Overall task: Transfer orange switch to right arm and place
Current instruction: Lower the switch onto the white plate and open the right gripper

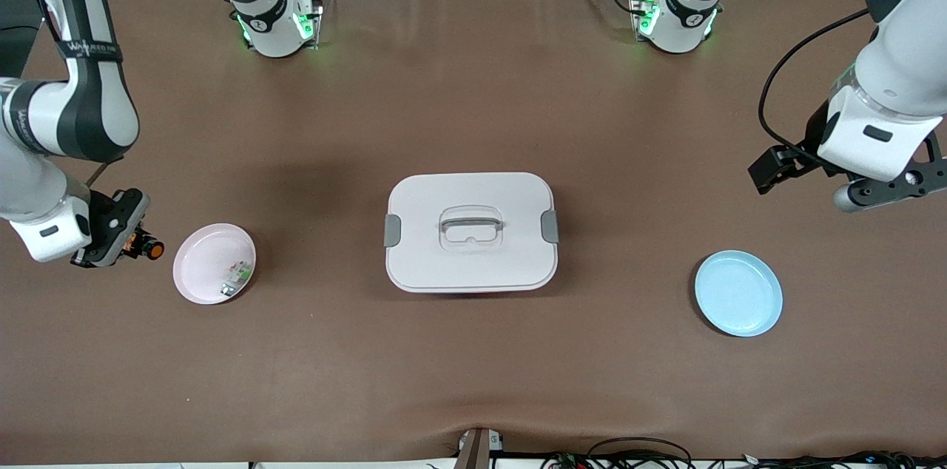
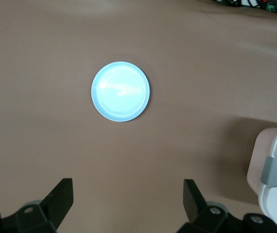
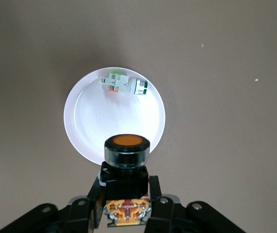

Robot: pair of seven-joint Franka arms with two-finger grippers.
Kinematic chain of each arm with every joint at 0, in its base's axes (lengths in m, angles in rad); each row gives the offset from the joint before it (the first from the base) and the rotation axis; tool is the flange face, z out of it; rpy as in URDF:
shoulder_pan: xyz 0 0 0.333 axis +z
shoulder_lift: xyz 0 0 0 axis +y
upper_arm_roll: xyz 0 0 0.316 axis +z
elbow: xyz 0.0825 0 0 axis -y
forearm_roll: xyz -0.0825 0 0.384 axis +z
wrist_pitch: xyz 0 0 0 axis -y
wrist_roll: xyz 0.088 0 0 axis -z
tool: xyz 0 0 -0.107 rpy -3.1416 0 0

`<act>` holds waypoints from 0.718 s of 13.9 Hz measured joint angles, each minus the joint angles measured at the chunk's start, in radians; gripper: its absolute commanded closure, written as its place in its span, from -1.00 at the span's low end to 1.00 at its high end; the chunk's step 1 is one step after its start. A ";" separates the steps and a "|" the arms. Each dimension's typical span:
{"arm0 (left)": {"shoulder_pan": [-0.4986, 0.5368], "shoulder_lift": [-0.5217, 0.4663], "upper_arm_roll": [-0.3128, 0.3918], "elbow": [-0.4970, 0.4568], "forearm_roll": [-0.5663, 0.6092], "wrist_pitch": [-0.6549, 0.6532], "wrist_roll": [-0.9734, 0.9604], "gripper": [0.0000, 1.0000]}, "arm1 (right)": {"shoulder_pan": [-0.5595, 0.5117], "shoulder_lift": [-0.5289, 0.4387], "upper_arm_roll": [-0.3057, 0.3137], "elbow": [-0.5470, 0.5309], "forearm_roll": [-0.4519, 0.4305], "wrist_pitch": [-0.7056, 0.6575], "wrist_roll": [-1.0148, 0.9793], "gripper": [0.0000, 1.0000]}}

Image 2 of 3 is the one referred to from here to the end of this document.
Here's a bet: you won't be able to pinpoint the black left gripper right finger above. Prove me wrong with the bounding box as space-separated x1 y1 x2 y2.
179 179 277 233

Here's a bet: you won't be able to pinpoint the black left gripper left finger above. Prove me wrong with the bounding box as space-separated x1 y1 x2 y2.
0 178 74 233

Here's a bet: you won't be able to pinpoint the light blue round plate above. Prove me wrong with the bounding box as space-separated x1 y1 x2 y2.
91 61 151 123

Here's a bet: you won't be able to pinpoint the tangled cables with connectors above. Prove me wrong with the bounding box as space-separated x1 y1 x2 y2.
211 0 277 14

